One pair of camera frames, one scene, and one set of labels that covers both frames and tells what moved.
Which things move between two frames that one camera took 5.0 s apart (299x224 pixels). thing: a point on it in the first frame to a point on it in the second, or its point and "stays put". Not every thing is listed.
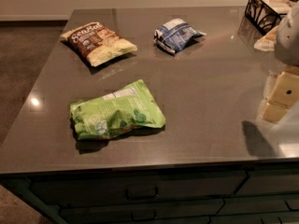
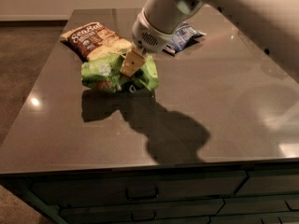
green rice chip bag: (133, 106) to (106, 75)
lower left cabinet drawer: (175, 212) stays put
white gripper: (288, 39) to (149, 36)
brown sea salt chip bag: (98, 43) stays put
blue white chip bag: (176, 35) stays put
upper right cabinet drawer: (265, 181) stays put
